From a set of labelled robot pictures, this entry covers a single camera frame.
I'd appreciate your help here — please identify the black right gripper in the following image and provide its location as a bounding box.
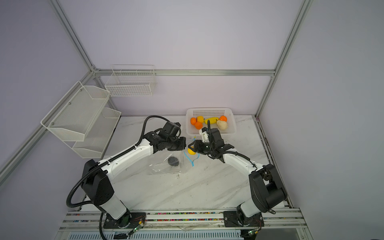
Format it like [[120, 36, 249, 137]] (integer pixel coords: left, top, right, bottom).
[[187, 140, 215, 154]]

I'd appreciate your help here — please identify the yellow pear-shaped lemon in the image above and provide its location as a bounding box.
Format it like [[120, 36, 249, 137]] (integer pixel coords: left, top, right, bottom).
[[188, 148, 196, 155]]

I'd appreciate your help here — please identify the black avocado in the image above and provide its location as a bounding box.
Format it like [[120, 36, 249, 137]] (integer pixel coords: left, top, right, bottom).
[[168, 157, 180, 167]]

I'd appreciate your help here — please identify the clear zip top bag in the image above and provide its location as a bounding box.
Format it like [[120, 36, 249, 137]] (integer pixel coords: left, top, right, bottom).
[[147, 146, 201, 176]]

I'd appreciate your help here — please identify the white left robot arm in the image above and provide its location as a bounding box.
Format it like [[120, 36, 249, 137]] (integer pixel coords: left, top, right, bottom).
[[80, 131, 187, 221]]

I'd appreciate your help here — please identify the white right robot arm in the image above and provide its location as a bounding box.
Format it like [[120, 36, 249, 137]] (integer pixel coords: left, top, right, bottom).
[[188, 140, 288, 226]]

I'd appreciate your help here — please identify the large orange fruit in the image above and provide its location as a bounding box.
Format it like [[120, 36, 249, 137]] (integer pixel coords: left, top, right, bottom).
[[190, 118, 197, 126]]

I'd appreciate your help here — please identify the white perforated plastic basket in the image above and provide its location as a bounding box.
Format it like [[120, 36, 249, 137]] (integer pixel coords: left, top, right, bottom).
[[186, 108, 237, 139]]

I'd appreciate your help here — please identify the yellow banana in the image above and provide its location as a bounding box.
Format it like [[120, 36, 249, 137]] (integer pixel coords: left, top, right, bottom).
[[204, 117, 220, 125]]

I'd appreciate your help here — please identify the cream white pear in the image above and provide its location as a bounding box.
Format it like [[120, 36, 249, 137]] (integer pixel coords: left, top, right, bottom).
[[216, 120, 228, 130]]

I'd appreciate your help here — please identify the small orange tangerine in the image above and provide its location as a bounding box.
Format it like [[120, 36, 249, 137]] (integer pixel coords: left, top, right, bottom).
[[219, 116, 228, 122]]

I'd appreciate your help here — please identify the white mesh two-tier shelf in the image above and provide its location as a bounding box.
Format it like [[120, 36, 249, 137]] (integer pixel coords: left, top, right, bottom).
[[41, 82, 121, 159]]

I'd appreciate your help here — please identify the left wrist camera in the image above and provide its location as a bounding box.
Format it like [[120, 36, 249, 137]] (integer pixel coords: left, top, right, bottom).
[[159, 122, 181, 140]]

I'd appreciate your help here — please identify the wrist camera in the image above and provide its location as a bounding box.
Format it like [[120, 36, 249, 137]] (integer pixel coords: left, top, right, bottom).
[[159, 122, 181, 140], [199, 127, 222, 143]]

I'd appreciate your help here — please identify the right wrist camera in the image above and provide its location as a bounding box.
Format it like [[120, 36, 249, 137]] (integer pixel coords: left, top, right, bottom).
[[199, 127, 222, 143]]

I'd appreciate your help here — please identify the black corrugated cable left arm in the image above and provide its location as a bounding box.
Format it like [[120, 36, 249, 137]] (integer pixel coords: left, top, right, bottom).
[[65, 115, 172, 240]]

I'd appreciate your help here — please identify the white wire wall basket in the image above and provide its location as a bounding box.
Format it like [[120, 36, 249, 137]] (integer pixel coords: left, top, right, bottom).
[[105, 65, 157, 97]]

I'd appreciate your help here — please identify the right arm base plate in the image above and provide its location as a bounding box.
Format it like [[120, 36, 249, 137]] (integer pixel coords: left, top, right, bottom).
[[223, 211, 265, 228]]

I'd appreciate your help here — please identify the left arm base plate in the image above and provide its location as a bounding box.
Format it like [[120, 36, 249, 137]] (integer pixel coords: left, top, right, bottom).
[[103, 212, 147, 229]]

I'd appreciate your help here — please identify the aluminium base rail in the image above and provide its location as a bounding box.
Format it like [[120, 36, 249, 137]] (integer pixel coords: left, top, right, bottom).
[[58, 208, 308, 232]]

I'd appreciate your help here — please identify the aluminium frame post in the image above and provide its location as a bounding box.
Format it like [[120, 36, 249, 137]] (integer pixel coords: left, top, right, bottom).
[[255, 0, 313, 119]]

